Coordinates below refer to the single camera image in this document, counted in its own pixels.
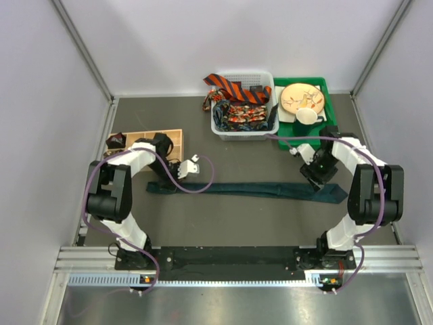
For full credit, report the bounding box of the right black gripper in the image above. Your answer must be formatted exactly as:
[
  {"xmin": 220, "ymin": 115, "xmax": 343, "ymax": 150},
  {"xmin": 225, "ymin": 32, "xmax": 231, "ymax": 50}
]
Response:
[{"xmin": 299, "ymin": 153, "xmax": 339, "ymax": 193}]

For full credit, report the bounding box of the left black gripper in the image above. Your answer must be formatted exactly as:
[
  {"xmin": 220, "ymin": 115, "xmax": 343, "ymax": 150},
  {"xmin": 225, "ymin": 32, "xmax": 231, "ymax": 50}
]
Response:
[{"xmin": 148, "ymin": 159, "xmax": 186, "ymax": 192}]

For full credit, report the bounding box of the dark teal necktie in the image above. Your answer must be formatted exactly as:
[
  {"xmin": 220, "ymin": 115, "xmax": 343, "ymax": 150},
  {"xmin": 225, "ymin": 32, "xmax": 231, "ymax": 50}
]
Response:
[{"xmin": 146, "ymin": 181, "xmax": 348, "ymax": 204}]

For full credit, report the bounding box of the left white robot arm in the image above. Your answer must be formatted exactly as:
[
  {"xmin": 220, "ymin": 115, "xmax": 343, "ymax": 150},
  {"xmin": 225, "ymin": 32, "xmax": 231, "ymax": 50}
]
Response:
[{"xmin": 85, "ymin": 133, "xmax": 180, "ymax": 270}]

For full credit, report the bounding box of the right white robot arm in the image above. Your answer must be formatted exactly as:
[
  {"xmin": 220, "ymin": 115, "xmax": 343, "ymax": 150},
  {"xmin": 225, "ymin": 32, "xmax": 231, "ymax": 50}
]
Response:
[{"xmin": 296, "ymin": 127, "xmax": 404, "ymax": 268}]

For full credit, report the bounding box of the wooden compartment box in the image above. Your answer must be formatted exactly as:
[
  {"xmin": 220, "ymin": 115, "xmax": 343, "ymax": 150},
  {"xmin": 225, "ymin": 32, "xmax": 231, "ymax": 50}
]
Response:
[{"xmin": 115, "ymin": 129, "xmax": 184, "ymax": 168}]

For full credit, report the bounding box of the green white mug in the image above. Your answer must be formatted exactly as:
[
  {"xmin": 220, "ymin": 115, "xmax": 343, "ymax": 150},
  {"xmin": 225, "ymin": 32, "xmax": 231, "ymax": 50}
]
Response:
[{"xmin": 292, "ymin": 108, "xmax": 324, "ymax": 137}]

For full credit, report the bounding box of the green plastic tray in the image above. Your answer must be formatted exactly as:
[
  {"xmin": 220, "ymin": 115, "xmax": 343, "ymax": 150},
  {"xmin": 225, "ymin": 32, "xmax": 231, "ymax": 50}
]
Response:
[{"xmin": 272, "ymin": 77, "xmax": 342, "ymax": 151}]

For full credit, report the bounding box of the dark red rolled tie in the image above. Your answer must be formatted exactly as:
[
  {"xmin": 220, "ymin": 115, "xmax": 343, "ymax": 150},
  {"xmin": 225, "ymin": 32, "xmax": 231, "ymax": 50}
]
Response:
[{"xmin": 106, "ymin": 133, "xmax": 127, "ymax": 150}]

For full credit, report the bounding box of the brown patterned rolled tie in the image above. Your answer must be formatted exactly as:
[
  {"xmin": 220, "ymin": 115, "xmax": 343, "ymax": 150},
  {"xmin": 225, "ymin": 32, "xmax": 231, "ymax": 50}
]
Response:
[{"xmin": 103, "ymin": 150, "xmax": 121, "ymax": 159}]

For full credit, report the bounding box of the beige patterned plate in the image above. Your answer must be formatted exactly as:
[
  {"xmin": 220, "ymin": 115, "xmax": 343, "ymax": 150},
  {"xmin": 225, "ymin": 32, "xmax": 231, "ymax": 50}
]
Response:
[{"xmin": 280, "ymin": 83, "xmax": 325, "ymax": 114}]

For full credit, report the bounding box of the floral patterned tie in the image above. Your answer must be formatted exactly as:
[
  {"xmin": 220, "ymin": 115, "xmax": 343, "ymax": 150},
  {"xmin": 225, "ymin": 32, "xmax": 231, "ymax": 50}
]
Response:
[{"xmin": 202, "ymin": 89, "xmax": 273, "ymax": 131}]

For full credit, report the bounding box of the white plastic basket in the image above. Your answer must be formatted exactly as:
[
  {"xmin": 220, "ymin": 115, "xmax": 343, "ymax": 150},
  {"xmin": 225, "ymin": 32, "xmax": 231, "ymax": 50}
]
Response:
[{"xmin": 210, "ymin": 70, "xmax": 279, "ymax": 141}]

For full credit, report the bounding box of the orange navy striped tie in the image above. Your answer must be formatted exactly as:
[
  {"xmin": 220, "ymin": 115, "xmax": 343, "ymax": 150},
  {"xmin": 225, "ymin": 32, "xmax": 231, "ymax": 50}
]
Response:
[{"xmin": 203, "ymin": 73, "xmax": 272, "ymax": 104}]

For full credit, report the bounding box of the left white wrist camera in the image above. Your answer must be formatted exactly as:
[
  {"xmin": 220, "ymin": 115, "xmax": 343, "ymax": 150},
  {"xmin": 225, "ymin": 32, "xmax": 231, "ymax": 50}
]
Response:
[{"xmin": 177, "ymin": 154, "xmax": 200, "ymax": 179}]

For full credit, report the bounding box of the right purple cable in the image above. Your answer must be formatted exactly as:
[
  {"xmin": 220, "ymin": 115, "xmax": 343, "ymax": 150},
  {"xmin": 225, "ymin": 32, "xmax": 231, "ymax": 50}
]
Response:
[{"xmin": 265, "ymin": 132, "xmax": 386, "ymax": 294}]

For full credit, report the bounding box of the purple cable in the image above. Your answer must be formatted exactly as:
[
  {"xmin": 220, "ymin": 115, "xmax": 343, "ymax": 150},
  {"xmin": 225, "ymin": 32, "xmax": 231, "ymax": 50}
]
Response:
[
  {"xmin": 265, "ymin": 132, "xmax": 386, "ymax": 294},
  {"xmin": 82, "ymin": 150, "xmax": 215, "ymax": 294}
]

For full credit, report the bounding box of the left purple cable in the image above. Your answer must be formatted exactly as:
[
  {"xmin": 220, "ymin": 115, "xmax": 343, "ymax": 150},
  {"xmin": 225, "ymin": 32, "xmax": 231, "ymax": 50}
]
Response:
[{"xmin": 82, "ymin": 150, "xmax": 215, "ymax": 294}]

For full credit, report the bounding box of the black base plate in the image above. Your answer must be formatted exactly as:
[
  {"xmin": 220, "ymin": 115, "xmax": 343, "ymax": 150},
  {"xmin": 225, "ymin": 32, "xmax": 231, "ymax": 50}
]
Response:
[{"xmin": 114, "ymin": 245, "xmax": 357, "ymax": 281}]

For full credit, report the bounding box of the slotted cable duct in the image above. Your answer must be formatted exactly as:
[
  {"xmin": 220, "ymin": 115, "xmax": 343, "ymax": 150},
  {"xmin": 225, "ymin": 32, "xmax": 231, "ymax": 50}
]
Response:
[{"xmin": 68, "ymin": 273, "xmax": 325, "ymax": 288}]

